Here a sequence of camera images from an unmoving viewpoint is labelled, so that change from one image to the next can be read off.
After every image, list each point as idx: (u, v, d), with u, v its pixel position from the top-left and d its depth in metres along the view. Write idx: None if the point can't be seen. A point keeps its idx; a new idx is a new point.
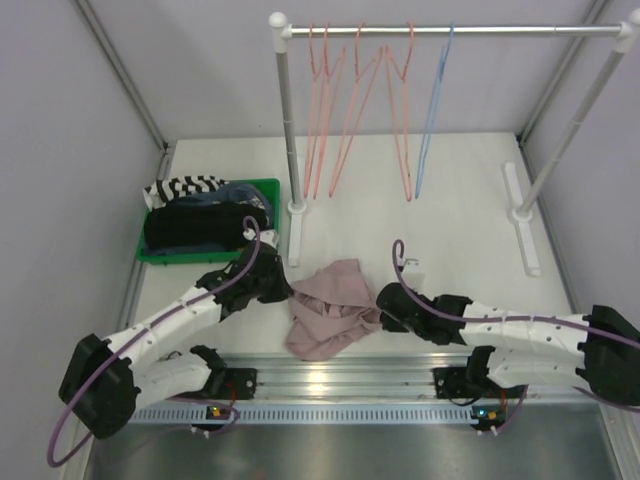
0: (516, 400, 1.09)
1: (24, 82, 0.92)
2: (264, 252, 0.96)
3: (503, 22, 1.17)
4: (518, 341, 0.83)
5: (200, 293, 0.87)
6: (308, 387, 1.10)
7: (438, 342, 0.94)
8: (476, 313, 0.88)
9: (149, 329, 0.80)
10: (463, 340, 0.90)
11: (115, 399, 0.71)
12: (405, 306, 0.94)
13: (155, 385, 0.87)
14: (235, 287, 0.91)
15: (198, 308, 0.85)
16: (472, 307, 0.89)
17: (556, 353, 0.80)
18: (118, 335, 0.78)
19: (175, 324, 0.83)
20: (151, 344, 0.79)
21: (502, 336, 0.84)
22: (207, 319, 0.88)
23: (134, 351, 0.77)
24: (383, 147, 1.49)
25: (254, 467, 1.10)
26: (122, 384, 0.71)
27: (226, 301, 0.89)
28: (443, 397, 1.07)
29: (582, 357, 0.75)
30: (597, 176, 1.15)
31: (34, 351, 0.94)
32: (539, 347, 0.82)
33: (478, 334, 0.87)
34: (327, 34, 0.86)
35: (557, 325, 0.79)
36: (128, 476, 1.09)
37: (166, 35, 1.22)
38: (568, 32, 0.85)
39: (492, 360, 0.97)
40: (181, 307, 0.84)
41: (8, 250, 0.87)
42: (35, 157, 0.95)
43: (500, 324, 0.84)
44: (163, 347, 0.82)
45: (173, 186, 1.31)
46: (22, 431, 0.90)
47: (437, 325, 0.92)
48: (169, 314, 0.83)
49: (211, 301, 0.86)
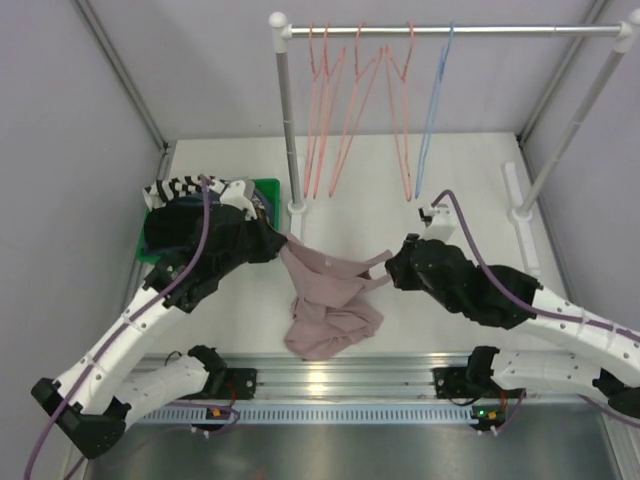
0: (516, 400, 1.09)
1: (24, 82, 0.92)
2: (224, 225, 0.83)
3: (503, 22, 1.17)
4: (588, 348, 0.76)
5: (148, 298, 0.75)
6: (308, 387, 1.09)
7: (486, 321, 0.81)
8: (550, 306, 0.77)
9: (93, 364, 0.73)
10: (516, 325, 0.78)
11: (83, 435, 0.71)
12: (456, 272, 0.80)
13: (147, 398, 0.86)
14: (193, 274, 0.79)
15: (147, 321, 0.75)
16: (544, 293, 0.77)
17: (623, 371, 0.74)
18: (66, 374, 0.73)
19: (122, 347, 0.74)
20: (100, 380, 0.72)
21: (575, 339, 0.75)
22: (166, 323, 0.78)
23: (82, 395, 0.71)
24: (383, 147, 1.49)
25: (254, 467, 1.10)
26: (78, 428, 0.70)
27: (186, 289, 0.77)
28: (443, 397, 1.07)
29: None
30: (597, 176, 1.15)
31: (34, 351, 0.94)
32: (608, 360, 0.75)
33: (546, 329, 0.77)
34: (327, 34, 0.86)
35: (634, 343, 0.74)
36: (129, 476, 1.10)
37: (166, 36, 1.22)
38: (568, 32, 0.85)
39: (496, 363, 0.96)
40: (126, 326, 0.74)
41: (8, 250, 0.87)
42: (35, 157, 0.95)
43: (579, 325, 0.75)
44: (121, 374, 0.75)
45: (173, 185, 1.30)
46: (21, 431, 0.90)
47: (492, 303, 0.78)
48: (114, 338, 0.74)
49: (161, 307, 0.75)
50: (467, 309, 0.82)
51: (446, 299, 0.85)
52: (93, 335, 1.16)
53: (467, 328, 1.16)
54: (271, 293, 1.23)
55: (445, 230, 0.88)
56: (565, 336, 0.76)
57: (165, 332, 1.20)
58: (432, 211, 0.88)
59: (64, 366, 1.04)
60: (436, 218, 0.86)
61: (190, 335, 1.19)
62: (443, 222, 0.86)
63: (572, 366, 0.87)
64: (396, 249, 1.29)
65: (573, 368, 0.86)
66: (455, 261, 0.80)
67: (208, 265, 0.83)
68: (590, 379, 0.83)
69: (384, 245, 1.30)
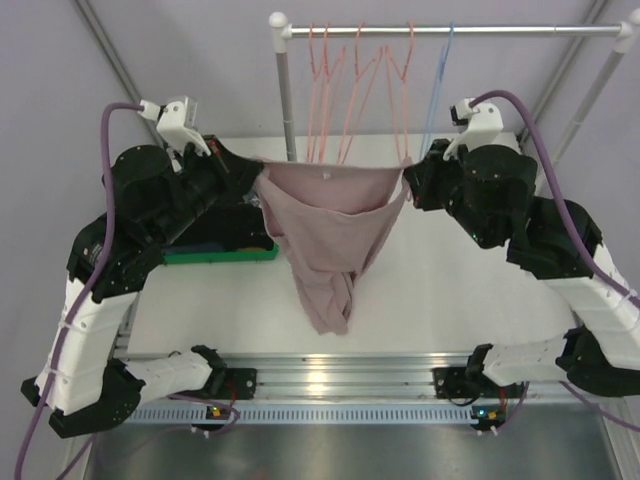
0: (516, 400, 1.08)
1: (24, 83, 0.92)
2: (138, 180, 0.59)
3: (503, 23, 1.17)
4: (612, 324, 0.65)
5: (77, 293, 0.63)
6: (308, 387, 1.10)
7: (528, 262, 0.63)
8: (603, 266, 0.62)
9: (54, 371, 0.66)
10: (562, 270, 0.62)
11: (81, 425, 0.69)
12: (518, 203, 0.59)
13: (160, 379, 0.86)
14: (119, 247, 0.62)
15: (85, 320, 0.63)
16: (602, 252, 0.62)
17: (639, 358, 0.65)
18: (40, 377, 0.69)
19: (73, 350, 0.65)
20: (67, 384, 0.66)
21: (608, 310, 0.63)
22: (113, 308, 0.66)
23: (58, 400, 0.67)
24: (383, 146, 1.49)
25: (254, 467, 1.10)
26: (69, 421, 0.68)
27: (113, 271, 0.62)
28: (443, 397, 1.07)
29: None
30: (597, 175, 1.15)
31: (33, 352, 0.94)
32: (628, 343, 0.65)
33: (583, 287, 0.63)
34: (327, 34, 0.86)
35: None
36: (129, 475, 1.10)
37: (166, 36, 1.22)
38: (568, 32, 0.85)
39: (486, 358, 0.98)
40: (66, 330, 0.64)
41: (8, 250, 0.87)
42: (36, 158, 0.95)
43: (621, 298, 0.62)
44: (92, 370, 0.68)
45: None
46: (21, 431, 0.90)
47: (555, 242, 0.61)
48: (62, 342, 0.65)
49: (92, 303, 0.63)
50: (515, 247, 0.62)
51: (481, 226, 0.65)
52: None
53: (467, 327, 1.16)
54: (270, 292, 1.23)
55: (487, 135, 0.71)
56: (600, 302, 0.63)
57: (165, 332, 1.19)
58: (470, 113, 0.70)
59: None
60: (472, 123, 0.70)
61: (190, 335, 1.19)
62: (488, 125, 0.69)
63: (543, 349, 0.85)
64: (397, 249, 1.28)
65: (544, 351, 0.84)
66: (529, 183, 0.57)
67: (137, 235, 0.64)
68: (553, 359, 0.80)
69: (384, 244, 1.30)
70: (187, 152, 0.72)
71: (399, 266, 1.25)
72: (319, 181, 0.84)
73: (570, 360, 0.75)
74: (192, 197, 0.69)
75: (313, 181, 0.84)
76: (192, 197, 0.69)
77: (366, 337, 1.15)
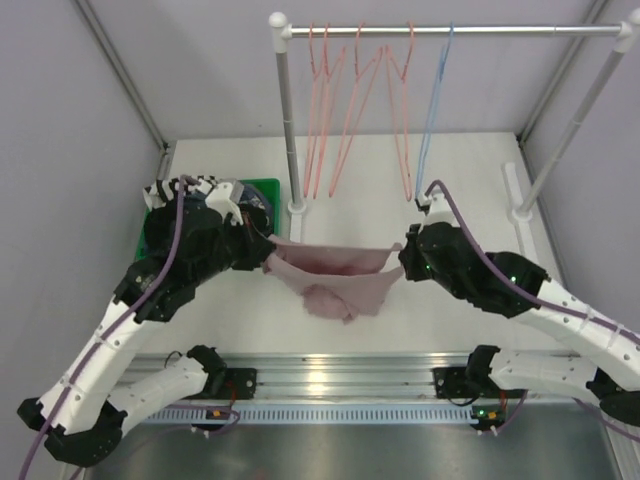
0: (516, 400, 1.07)
1: (24, 82, 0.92)
2: (197, 230, 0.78)
3: (503, 22, 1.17)
4: (589, 346, 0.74)
5: (118, 314, 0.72)
6: (308, 387, 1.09)
7: (487, 306, 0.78)
8: (555, 298, 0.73)
9: (71, 385, 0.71)
10: (515, 315, 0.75)
11: (74, 449, 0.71)
12: (461, 258, 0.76)
13: (144, 404, 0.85)
14: (167, 282, 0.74)
15: (120, 338, 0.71)
16: (551, 285, 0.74)
17: (623, 373, 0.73)
18: (49, 395, 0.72)
19: (99, 367, 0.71)
20: (78, 401, 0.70)
21: (577, 334, 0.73)
22: (143, 335, 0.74)
23: (64, 417, 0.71)
24: (383, 147, 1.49)
25: (254, 467, 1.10)
26: (65, 443, 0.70)
27: (160, 299, 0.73)
28: (443, 397, 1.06)
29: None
30: (597, 176, 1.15)
31: (34, 352, 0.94)
32: (608, 360, 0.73)
33: (545, 320, 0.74)
34: (327, 34, 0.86)
35: (638, 347, 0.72)
36: (129, 475, 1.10)
37: (166, 36, 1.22)
38: (568, 32, 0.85)
39: (495, 362, 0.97)
40: (98, 344, 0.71)
41: (9, 250, 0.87)
42: (36, 158, 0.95)
43: (582, 322, 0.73)
44: (103, 392, 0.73)
45: (173, 185, 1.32)
46: (23, 431, 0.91)
47: (496, 287, 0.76)
48: (90, 357, 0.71)
49: (133, 324, 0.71)
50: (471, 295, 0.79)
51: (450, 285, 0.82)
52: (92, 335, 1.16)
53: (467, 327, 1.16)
54: (270, 293, 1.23)
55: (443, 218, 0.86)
56: (567, 329, 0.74)
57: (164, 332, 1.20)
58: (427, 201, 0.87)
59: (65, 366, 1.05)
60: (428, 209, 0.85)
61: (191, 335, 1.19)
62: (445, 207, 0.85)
63: (568, 367, 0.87)
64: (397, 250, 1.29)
65: (569, 369, 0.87)
66: (460, 243, 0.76)
67: (180, 274, 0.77)
68: (583, 382, 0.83)
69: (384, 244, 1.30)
70: (225, 221, 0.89)
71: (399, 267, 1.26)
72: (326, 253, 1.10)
73: (607, 388, 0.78)
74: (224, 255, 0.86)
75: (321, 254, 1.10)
76: (223, 256, 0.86)
77: (366, 337, 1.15)
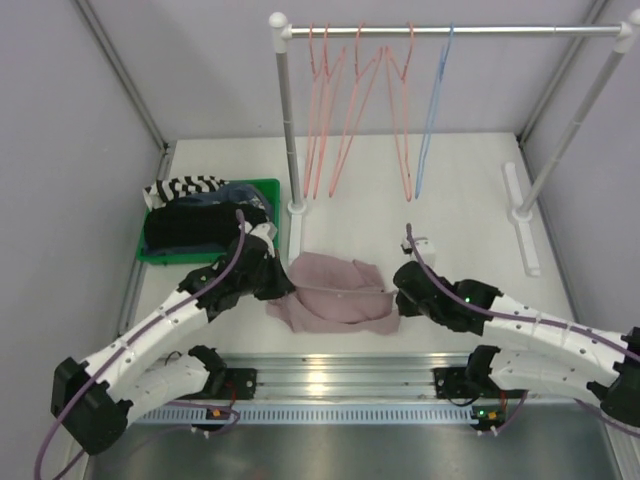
0: (517, 400, 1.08)
1: (23, 81, 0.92)
2: (253, 246, 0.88)
3: (504, 22, 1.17)
4: (549, 348, 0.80)
5: (181, 298, 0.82)
6: (308, 387, 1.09)
7: (456, 328, 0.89)
8: (506, 308, 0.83)
9: (127, 346, 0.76)
10: (480, 331, 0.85)
11: (98, 423, 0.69)
12: (426, 287, 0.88)
13: (148, 396, 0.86)
14: (222, 286, 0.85)
15: (180, 317, 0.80)
16: (501, 299, 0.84)
17: (587, 367, 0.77)
18: (96, 356, 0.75)
19: (155, 336, 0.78)
20: (129, 363, 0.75)
21: (530, 337, 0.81)
22: (194, 324, 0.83)
23: (111, 373, 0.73)
24: (383, 147, 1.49)
25: (254, 467, 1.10)
26: (102, 407, 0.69)
27: (212, 302, 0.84)
28: (443, 397, 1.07)
29: (612, 383, 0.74)
30: (597, 176, 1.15)
31: (34, 352, 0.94)
32: (570, 357, 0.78)
33: (503, 329, 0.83)
34: (327, 34, 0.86)
35: (593, 340, 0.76)
36: (129, 475, 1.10)
37: (165, 36, 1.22)
38: (567, 32, 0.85)
39: (495, 362, 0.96)
40: (161, 317, 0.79)
41: (9, 250, 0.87)
42: (35, 158, 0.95)
43: (532, 325, 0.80)
44: (146, 362, 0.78)
45: (173, 186, 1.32)
46: (23, 431, 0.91)
47: (457, 309, 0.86)
48: (148, 327, 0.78)
49: (194, 307, 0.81)
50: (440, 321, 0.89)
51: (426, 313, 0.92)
52: (92, 335, 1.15)
53: None
54: None
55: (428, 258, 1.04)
56: (522, 335, 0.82)
57: None
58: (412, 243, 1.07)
59: None
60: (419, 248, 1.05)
61: (192, 335, 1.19)
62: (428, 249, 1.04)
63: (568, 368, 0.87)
64: (397, 250, 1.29)
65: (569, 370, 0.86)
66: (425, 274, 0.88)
67: (231, 283, 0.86)
68: (584, 382, 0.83)
69: (384, 244, 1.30)
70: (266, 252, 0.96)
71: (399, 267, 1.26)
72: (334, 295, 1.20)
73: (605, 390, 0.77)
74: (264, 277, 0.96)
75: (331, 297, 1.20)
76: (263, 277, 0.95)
77: (366, 337, 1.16)
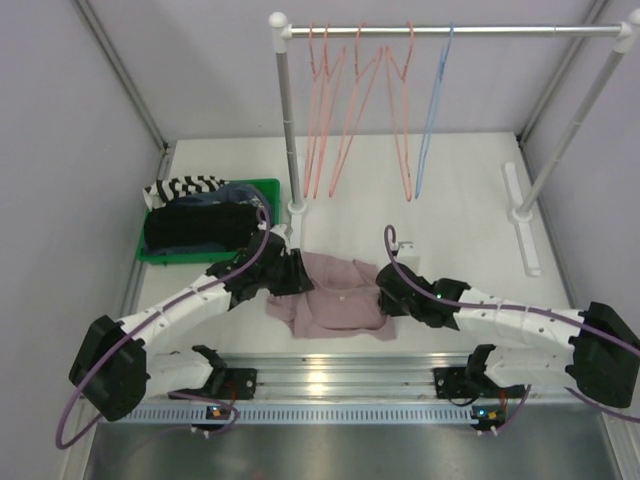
0: (517, 400, 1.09)
1: (22, 82, 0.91)
2: (274, 242, 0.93)
3: (504, 22, 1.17)
4: (515, 332, 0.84)
5: (210, 279, 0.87)
6: (308, 387, 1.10)
7: (433, 324, 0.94)
8: (474, 300, 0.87)
9: (162, 312, 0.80)
10: (456, 325, 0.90)
11: (127, 380, 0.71)
12: (404, 285, 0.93)
13: (163, 373, 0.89)
14: (244, 278, 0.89)
15: (209, 295, 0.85)
16: (470, 292, 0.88)
17: (550, 346, 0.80)
18: (130, 317, 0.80)
19: (186, 308, 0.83)
20: (162, 328, 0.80)
21: (494, 322, 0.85)
22: (219, 306, 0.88)
23: (146, 333, 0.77)
24: (383, 147, 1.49)
25: (254, 467, 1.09)
26: (136, 363, 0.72)
27: (236, 290, 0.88)
28: (443, 397, 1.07)
29: (571, 357, 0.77)
30: (597, 175, 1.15)
31: (34, 352, 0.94)
32: (533, 338, 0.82)
33: (471, 319, 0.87)
34: (328, 34, 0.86)
35: (551, 318, 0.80)
36: (129, 475, 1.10)
37: (165, 36, 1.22)
38: (567, 32, 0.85)
39: (490, 359, 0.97)
40: (192, 293, 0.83)
41: (9, 251, 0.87)
42: (35, 159, 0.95)
43: (495, 311, 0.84)
44: (173, 331, 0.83)
45: (173, 186, 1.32)
46: (22, 431, 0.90)
47: (433, 306, 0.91)
48: (180, 299, 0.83)
49: (222, 289, 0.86)
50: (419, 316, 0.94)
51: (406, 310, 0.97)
52: None
53: None
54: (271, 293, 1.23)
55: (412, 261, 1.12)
56: (487, 321, 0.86)
57: None
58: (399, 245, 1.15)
59: (64, 366, 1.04)
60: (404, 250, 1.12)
61: (191, 335, 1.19)
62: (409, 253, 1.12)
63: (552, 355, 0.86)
64: None
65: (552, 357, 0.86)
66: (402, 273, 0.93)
67: (250, 276, 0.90)
68: (563, 366, 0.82)
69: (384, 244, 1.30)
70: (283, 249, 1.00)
71: None
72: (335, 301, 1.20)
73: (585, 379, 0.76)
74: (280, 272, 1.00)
75: (333, 304, 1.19)
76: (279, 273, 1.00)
77: (366, 338, 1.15)
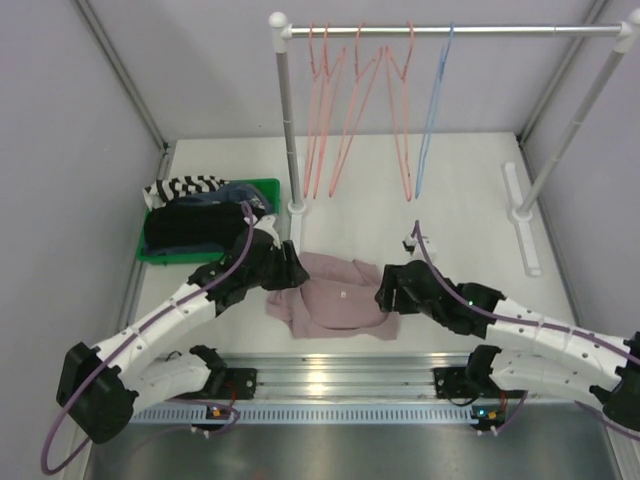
0: (518, 400, 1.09)
1: (23, 81, 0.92)
2: (259, 243, 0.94)
3: (504, 21, 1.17)
4: (553, 352, 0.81)
5: (191, 291, 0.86)
6: (308, 387, 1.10)
7: (457, 331, 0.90)
8: (511, 312, 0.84)
9: (138, 333, 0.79)
10: (483, 335, 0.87)
11: (107, 408, 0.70)
12: (431, 288, 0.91)
13: (154, 388, 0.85)
14: (231, 281, 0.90)
15: (189, 308, 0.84)
16: (504, 302, 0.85)
17: (589, 371, 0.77)
18: (106, 341, 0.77)
19: (165, 326, 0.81)
20: (140, 350, 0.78)
21: (534, 341, 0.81)
22: (201, 317, 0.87)
23: (123, 358, 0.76)
24: (383, 147, 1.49)
25: (254, 467, 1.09)
26: (112, 391, 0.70)
27: (222, 295, 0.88)
28: (442, 397, 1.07)
29: (614, 387, 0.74)
30: (597, 176, 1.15)
31: (34, 352, 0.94)
32: (572, 361, 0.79)
33: (506, 333, 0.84)
34: (327, 34, 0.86)
35: (595, 344, 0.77)
36: (129, 475, 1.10)
37: (165, 36, 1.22)
38: (567, 32, 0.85)
39: (496, 363, 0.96)
40: (171, 307, 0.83)
41: (9, 250, 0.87)
42: (35, 159, 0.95)
43: (534, 329, 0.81)
44: (154, 351, 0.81)
45: (173, 186, 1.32)
46: (22, 431, 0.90)
47: (460, 312, 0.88)
48: (157, 317, 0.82)
49: (204, 299, 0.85)
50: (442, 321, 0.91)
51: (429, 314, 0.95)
52: (92, 335, 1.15)
53: None
54: (271, 293, 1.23)
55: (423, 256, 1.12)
56: (526, 339, 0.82)
57: None
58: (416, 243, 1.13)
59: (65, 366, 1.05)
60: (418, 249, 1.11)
61: (191, 336, 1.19)
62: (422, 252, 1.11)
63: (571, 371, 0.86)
64: (398, 250, 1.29)
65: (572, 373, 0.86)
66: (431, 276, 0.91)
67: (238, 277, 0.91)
68: (586, 386, 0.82)
69: (384, 244, 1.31)
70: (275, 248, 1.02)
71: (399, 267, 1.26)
72: (336, 298, 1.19)
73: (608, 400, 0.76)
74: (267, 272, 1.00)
75: (333, 301, 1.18)
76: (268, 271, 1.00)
77: (366, 338, 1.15)
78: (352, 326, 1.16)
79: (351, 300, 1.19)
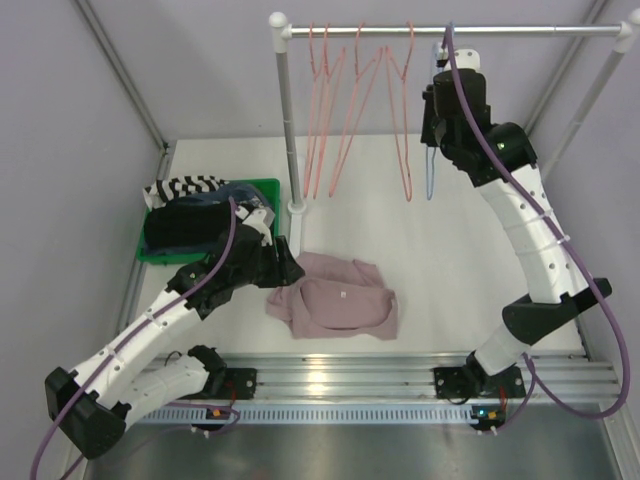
0: (521, 400, 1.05)
1: (23, 81, 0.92)
2: (243, 238, 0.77)
3: (503, 22, 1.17)
4: (526, 243, 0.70)
5: (170, 300, 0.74)
6: (308, 387, 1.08)
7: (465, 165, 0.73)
8: (525, 184, 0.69)
9: (114, 354, 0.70)
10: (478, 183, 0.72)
11: (94, 430, 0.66)
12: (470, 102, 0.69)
13: (148, 399, 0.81)
14: (213, 283, 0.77)
15: (169, 319, 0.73)
16: (527, 170, 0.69)
17: (539, 280, 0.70)
18: (84, 363, 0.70)
19: (143, 342, 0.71)
20: (118, 372, 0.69)
21: (524, 226, 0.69)
22: (185, 326, 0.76)
23: (99, 383, 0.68)
24: (383, 147, 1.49)
25: (253, 467, 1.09)
26: (94, 417, 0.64)
27: (202, 300, 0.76)
28: (442, 397, 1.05)
29: (546, 301, 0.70)
30: (598, 176, 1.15)
31: (33, 351, 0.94)
32: (534, 263, 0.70)
33: (506, 198, 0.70)
34: (328, 34, 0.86)
35: (567, 264, 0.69)
36: (128, 475, 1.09)
37: (164, 35, 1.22)
38: (568, 32, 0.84)
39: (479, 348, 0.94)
40: (148, 321, 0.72)
41: (8, 251, 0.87)
42: (36, 159, 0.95)
43: (535, 215, 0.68)
44: (137, 368, 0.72)
45: (173, 186, 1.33)
46: (21, 430, 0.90)
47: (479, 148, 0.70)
48: (135, 332, 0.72)
49: (182, 308, 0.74)
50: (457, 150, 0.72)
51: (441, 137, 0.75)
52: (92, 335, 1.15)
53: (466, 328, 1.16)
54: (271, 293, 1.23)
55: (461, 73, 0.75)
56: (517, 218, 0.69)
57: None
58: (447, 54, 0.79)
59: (65, 364, 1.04)
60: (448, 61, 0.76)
61: (190, 337, 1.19)
62: (468, 65, 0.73)
63: None
64: (396, 250, 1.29)
65: None
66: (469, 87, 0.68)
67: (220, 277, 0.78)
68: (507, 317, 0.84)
69: (384, 243, 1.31)
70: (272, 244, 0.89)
71: (397, 268, 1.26)
72: (336, 298, 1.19)
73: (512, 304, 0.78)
74: (259, 269, 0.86)
75: (333, 301, 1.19)
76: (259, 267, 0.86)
77: (366, 339, 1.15)
78: (352, 326, 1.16)
79: (349, 299, 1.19)
